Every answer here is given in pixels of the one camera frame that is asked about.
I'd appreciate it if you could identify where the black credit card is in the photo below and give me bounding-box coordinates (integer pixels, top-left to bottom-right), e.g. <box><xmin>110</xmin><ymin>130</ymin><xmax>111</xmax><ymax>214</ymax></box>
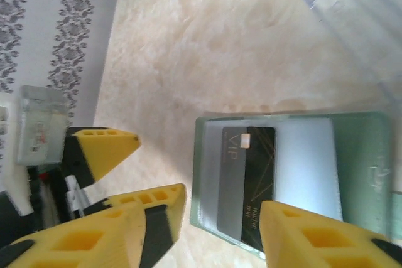
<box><xmin>216</xmin><ymin>126</ymin><xmax>277</xmax><ymax>252</ymax></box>

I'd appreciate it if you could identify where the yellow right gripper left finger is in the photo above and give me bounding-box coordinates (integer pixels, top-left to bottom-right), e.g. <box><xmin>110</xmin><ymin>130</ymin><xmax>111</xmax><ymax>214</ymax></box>
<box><xmin>0</xmin><ymin>205</ymin><xmax>148</xmax><ymax>268</ymax></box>

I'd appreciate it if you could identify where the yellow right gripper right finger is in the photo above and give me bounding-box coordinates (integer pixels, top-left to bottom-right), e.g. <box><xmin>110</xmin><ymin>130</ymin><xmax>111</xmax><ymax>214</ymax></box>
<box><xmin>259</xmin><ymin>200</ymin><xmax>402</xmax><ymax>268</ymax></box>

